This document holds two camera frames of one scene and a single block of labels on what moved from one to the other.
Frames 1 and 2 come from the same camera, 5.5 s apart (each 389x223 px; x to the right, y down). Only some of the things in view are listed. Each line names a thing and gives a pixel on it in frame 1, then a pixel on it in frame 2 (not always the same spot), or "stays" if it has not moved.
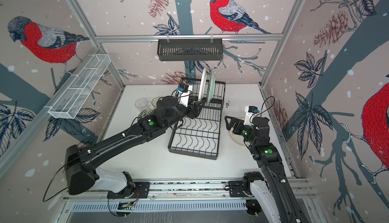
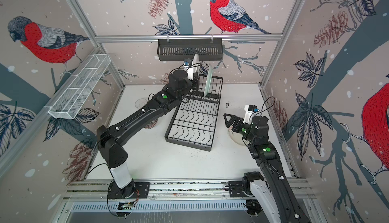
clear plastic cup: (142, 104) stays
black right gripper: (236, 120) stays
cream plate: (237, 138) stays
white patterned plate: (202, 84) → (196, 60)
